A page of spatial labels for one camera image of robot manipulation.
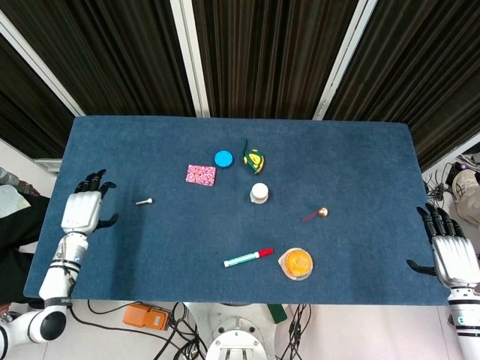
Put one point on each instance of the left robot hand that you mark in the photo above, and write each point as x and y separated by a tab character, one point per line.
80	213

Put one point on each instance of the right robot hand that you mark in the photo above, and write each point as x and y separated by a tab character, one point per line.
452	258

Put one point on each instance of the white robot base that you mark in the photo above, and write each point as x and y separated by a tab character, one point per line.
240	333

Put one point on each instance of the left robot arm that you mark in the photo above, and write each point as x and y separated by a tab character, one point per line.
48	296

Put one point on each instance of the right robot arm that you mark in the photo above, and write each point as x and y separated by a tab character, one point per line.
465	322

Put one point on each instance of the silver bolt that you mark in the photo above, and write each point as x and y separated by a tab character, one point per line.
144	201

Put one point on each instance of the dark green rectangular block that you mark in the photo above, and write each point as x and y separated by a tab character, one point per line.
277	313

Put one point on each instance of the beige sneaker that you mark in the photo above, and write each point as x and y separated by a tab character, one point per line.
466	191

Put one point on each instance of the black seated person clothing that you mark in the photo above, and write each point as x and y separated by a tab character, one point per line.
18	247

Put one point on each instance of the orange foot pedal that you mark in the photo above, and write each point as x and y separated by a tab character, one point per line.
146	317

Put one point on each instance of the pink patterned rectangular pad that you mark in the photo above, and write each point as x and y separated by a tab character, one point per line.
201	174

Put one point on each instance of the gold ball red stick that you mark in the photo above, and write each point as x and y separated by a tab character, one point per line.
321	212

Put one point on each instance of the blue round disc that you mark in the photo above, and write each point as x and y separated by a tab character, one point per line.
224	158

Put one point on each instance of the orange jelly cup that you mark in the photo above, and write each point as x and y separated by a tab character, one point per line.
296	262

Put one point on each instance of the blue table mat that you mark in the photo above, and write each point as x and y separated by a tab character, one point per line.
240	157

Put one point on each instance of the red capped marker pen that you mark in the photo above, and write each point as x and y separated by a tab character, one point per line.
248	257

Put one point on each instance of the white round jar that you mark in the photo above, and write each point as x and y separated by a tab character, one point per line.
259	193

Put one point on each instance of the green yellow toy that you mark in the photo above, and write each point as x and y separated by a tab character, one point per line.
253	159

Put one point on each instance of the white curtain frame post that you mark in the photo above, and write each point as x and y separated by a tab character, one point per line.
189	56
41	63
343	60

